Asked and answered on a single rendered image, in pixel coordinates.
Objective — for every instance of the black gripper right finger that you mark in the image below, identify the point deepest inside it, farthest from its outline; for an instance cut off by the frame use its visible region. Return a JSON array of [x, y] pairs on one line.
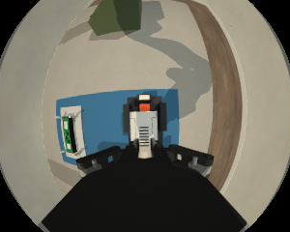
[[199, 161]]

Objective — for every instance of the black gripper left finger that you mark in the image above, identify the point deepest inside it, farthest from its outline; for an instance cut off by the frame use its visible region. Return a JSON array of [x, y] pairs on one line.
[[99, 159]]

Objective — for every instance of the blue flat mat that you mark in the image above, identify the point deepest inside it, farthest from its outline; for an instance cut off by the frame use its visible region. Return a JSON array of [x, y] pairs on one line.
[[101, 120]]

